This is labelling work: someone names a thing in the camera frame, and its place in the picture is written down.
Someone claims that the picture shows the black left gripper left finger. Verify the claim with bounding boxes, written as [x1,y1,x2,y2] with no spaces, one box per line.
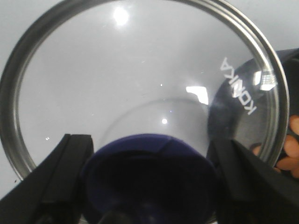
[0,134,93,224]

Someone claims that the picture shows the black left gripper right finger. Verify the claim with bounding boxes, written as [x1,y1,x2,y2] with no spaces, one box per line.
[207,139,299,224]

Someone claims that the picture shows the orange ham slices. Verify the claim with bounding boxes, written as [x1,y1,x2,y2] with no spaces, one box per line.
[251,115,299,179]

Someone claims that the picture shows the glass pot lid blue knob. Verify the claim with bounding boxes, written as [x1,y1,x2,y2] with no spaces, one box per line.
[0,0,285,224]

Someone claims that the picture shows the dark blue saucepan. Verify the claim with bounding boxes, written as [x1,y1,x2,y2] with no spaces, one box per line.
[207,49,299,168]

